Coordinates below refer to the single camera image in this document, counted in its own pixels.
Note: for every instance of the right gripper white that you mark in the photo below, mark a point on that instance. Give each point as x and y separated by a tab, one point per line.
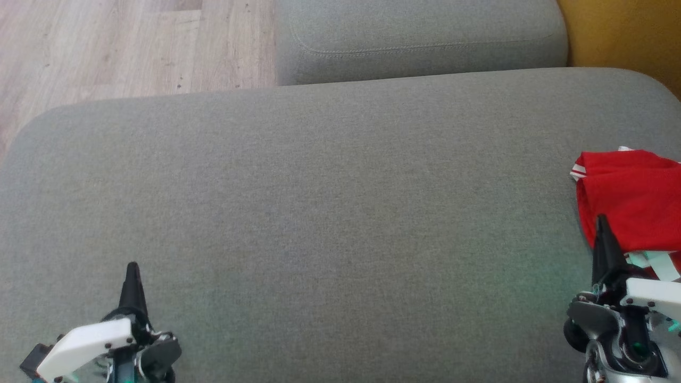
652	298

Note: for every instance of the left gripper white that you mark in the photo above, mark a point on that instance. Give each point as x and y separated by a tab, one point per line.
80	346

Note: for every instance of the red Bulls 23 jersey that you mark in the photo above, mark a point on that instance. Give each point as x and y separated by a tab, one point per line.
633	197

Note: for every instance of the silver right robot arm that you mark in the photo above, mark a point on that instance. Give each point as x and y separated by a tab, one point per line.
612	372

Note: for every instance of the large grey sofa seat cushion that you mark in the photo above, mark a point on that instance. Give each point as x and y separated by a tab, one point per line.
340	213

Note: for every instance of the small grey sofa cushion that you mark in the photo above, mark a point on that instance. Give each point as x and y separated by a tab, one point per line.
420	37

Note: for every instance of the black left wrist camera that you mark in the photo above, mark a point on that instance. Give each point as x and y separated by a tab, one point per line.
34	360

